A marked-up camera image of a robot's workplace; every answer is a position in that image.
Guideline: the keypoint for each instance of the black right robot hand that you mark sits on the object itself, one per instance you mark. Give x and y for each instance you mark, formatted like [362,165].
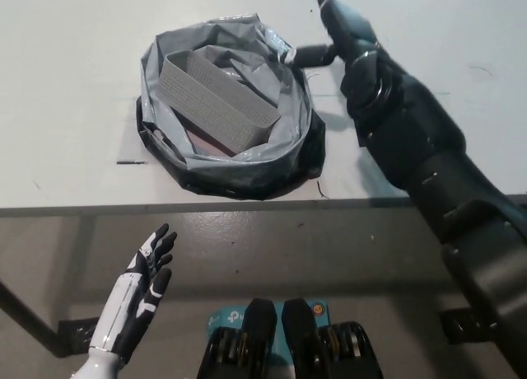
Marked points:
[350,29]

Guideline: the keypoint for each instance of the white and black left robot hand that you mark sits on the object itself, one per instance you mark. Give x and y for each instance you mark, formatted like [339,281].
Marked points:
[119,313]

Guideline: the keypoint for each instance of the grey perforated rectangular basket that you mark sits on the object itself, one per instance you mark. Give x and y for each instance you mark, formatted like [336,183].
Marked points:
[206,99]

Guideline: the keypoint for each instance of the grey and black plastic bag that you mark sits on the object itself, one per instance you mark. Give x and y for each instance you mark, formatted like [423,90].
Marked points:
[247,177]

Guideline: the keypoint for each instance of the pink pad inside bag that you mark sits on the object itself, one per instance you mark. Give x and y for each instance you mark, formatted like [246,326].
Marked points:
[206,142]

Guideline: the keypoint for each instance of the black floor tape patch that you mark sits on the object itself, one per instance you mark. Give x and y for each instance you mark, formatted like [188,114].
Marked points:
[461,327]
[78,333]

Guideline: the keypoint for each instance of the black metal table leg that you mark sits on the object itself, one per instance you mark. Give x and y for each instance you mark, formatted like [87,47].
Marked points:
[29,313]

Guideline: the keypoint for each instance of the black robot legs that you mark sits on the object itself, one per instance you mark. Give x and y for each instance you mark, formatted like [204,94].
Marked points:
[226,319]

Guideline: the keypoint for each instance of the black robot body block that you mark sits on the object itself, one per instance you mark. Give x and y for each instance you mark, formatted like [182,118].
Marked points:
[257,329]
[300,333]

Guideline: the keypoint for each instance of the thin black tape strip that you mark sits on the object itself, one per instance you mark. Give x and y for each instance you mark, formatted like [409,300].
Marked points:
[131,162]

